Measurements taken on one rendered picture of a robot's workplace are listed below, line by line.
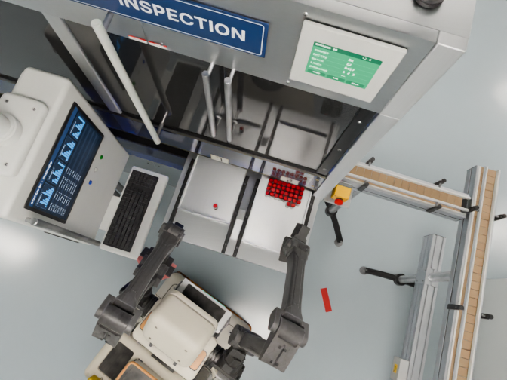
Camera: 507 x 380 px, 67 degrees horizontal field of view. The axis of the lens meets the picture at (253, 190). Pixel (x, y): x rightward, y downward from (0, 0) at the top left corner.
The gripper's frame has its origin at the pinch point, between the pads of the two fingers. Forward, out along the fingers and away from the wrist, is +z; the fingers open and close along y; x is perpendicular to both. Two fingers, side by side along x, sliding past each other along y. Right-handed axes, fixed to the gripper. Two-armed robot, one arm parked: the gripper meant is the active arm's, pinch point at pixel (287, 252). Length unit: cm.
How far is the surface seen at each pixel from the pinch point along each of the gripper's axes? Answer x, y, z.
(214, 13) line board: 38, 35, -92
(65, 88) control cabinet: 90, 25, -46
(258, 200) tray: 18.6, 22.1, 20.8
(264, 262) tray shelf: 7.0, -6.1, 20.1
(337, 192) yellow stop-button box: -15.5, 33.5, 6.5
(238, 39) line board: 32, 35, -85
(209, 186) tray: 44, 21, 21
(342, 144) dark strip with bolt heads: -4, 35, -45
